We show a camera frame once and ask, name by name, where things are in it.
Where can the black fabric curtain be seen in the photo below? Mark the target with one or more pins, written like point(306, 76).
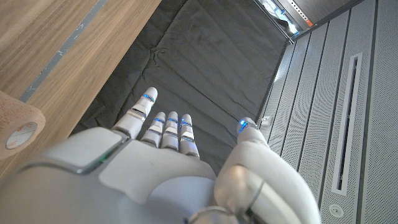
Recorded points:
point(202, 62)

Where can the tan cork-textured cup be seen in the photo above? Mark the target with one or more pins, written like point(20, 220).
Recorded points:
point(18, 124)

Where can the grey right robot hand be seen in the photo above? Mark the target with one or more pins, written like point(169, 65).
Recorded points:
point(140, 180)

